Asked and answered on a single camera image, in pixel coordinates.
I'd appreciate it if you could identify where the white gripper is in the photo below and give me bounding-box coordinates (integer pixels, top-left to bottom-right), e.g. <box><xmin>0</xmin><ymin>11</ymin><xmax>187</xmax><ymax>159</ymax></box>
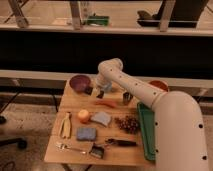
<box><xmin>94</xmin><ymin>75</ymin><xmax>111</xmax><ymax>96</ymax></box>

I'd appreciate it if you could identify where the black eraser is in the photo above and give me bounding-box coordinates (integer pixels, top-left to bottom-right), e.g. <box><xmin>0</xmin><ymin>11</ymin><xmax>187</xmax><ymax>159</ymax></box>
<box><xmin>96</xmin><ymin>90</ymin><xmax>104</xmax><ymax>99</ymax></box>

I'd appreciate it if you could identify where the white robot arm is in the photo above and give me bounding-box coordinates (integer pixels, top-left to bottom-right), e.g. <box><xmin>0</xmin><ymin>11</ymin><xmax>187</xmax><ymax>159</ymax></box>
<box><xmin>96</xmin><ymin>58</ymin><xmax>210</xmax><ymax>171</ymax></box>

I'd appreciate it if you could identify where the blue plastic cup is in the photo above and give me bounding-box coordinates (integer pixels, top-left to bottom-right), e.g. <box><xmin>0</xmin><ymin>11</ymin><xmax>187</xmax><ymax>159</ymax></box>
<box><xmin>104</xmin><ymin>83</ymin><xmax>112</xmax><ymax>93</ymax></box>

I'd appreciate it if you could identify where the purple bowl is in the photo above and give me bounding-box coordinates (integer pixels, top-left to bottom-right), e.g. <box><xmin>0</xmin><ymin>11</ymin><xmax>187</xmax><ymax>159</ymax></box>
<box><xmin>69</xmin><ymin>75</ymin><xmax>92</xmax><ymax>94</ymax></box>

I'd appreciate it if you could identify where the grey blue cloth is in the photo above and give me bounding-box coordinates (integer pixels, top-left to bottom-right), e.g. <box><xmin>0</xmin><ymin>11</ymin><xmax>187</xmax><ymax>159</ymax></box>
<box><xmin>91</xmin><ymin>112</ymin><xmax>111</xmax><ymax>127</ymax></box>

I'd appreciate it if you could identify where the orange fruit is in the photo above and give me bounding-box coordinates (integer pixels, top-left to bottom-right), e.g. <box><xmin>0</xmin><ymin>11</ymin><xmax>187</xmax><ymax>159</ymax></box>
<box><xmin>77</xmin><ymin>109</ymin><xmax>90</xmax><ymax>124</ymax></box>

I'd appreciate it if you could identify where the blue sponge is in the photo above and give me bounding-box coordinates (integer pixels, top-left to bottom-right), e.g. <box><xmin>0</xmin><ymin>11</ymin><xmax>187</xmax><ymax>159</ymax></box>
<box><xmin>76</xmin><ymin>127</ymin><xmax>97</xmax><ymax>141</ymax></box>

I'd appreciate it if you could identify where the bunch of dark grapes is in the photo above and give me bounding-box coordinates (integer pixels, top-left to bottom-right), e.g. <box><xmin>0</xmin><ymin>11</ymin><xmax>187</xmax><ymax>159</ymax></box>
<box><xmin>115</xmin><ymin>116</ymin><xmax>140</xmax><ymax>134</ymax></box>

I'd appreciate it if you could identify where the green tray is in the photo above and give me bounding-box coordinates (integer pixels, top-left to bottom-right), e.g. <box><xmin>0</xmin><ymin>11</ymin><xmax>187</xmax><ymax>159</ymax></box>
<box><xmin>137</xmin><ymin>102</ymin><xmax>155</xmax><ymax>161</ymax></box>

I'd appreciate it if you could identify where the orange bowl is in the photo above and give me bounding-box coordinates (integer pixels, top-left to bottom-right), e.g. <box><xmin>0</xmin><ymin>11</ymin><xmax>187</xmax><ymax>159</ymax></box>
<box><xmin>150</xmin><ymin>80</ymin><xmax>169</xmax><ymax>92</ymax></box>

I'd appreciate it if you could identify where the metal fork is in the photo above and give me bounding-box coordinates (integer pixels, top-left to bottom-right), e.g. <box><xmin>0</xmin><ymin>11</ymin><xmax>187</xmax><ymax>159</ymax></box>
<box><xmin>55</xmin><ymin>142</ymin><xmax>87</xmax><ymax>155</ymax></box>

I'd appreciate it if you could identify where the green box in background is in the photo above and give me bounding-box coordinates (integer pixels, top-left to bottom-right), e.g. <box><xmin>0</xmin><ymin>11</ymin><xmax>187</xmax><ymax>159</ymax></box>
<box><xmin>85</xmin><ymin>15</ymin><xmax>109</xmax><ymax>26</ymax></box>

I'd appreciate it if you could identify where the black office chair base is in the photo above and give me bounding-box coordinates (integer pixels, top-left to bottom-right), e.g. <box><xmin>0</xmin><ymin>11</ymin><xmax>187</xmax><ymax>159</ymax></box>
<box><xmin>0</xmin><ymin>116</ymin><xmax>28</xmax><ymax>149</ymax></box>

